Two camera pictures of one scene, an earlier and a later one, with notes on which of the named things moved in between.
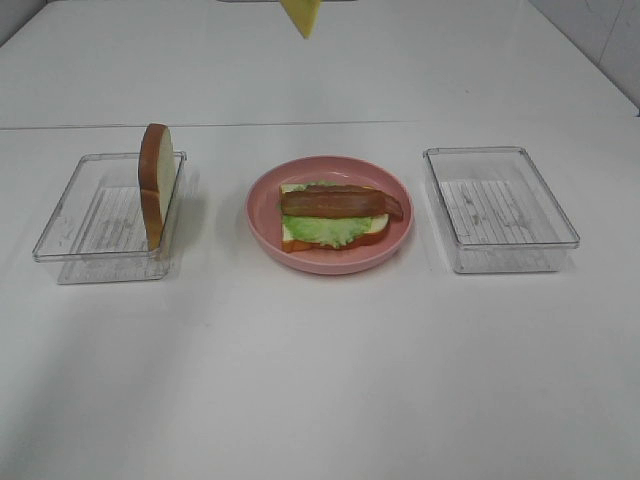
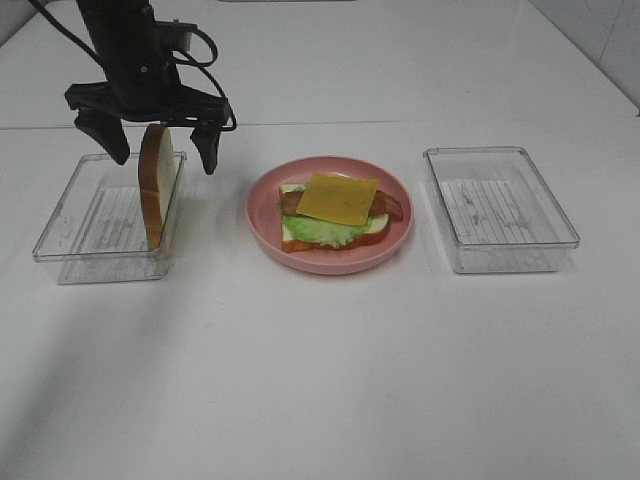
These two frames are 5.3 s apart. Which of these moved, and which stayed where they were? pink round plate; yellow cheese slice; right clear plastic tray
Moved: yellow cheese slice
Stayed: right clear plastic tray; pink round plate
